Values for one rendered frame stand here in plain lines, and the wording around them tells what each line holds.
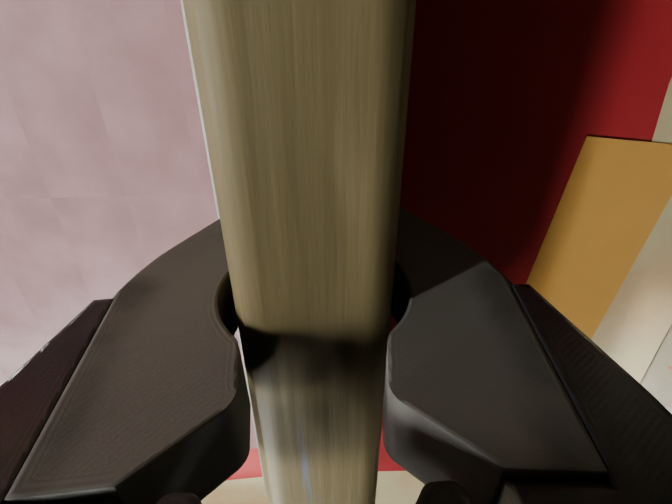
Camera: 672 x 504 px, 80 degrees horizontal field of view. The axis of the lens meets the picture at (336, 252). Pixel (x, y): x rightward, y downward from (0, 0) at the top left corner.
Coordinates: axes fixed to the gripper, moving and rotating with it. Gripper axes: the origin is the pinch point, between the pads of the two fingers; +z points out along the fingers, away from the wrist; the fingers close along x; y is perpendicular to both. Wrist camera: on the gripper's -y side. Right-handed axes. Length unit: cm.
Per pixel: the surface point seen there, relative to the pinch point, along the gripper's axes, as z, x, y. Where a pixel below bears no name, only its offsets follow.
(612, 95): 5.0, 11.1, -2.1
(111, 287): 4.6, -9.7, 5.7
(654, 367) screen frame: 4.3, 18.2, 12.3
